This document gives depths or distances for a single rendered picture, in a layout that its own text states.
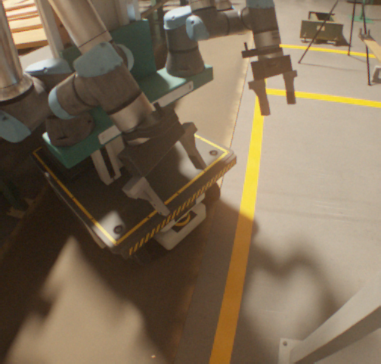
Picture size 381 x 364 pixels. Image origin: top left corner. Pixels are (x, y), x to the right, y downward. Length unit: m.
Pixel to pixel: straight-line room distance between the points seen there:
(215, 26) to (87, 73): 0.46
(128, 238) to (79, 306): 0.47
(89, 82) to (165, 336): 1.00
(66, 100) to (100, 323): 0.99
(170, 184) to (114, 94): 0.75
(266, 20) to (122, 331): 1.22
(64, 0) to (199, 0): 0.38
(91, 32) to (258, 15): 0.43
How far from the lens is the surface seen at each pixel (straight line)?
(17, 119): 0.69
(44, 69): 0.76
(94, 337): 1.30
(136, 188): 0.51
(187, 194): 1.13
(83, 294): 1.38
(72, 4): 0.63
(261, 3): 0.81
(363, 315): 0.60
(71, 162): 0.84
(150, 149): 0.51
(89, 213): 1.18
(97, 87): 0.47
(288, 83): 0.89
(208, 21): 0.83
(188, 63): 1.04
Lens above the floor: 1.18
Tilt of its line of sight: 45 degrees down
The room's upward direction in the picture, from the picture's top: 7 degrees counter-clockwise
